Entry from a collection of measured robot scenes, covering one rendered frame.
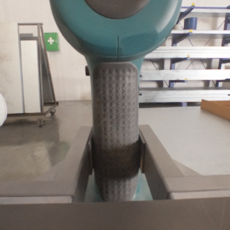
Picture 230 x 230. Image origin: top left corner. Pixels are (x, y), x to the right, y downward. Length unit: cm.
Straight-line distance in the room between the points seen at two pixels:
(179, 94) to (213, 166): 369
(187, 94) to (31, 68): 331
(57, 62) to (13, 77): 237
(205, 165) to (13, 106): 269
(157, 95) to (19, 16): 418
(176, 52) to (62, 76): 313
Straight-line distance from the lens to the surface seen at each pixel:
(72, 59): 496
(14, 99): 286
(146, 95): 385
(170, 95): 401
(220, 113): 100
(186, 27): 453
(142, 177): 17
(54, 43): 496
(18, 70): 287
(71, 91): 502
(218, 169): 50
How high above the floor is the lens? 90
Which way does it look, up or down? 16 degrees down
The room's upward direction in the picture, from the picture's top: 1 degrees counter-clockwise
